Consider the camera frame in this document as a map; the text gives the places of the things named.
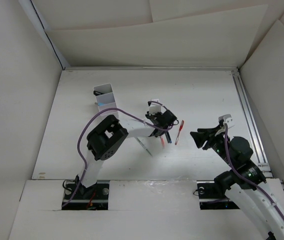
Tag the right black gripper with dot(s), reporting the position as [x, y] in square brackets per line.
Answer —
[199, 137]

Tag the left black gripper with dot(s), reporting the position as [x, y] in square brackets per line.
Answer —
[155, 115]

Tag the clear green pen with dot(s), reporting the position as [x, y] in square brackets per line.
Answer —
[143, 146]

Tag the light blue mechanical pencil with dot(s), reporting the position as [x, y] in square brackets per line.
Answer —
[99, 104]

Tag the black green highlighter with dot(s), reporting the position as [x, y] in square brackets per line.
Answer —
[97, 93]

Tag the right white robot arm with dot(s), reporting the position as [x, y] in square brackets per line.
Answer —
[244, 184]

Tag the black blue pen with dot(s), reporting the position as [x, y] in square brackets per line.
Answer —
[168, 137]

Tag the clear pink pen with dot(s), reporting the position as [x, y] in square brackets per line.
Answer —
[162, 141]

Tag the clear red pen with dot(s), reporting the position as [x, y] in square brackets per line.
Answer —
[179, 132]

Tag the white three-compartment organizer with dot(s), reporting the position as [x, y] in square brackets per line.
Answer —
[109, 101]

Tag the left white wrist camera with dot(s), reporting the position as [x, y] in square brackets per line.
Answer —
[154, 106]

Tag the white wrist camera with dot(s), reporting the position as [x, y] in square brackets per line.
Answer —
[154, 106]
[226, 120]

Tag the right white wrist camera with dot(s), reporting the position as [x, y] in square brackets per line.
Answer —
[226, 120]

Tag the aluminium rail right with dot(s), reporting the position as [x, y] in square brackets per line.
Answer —
[254, 135]

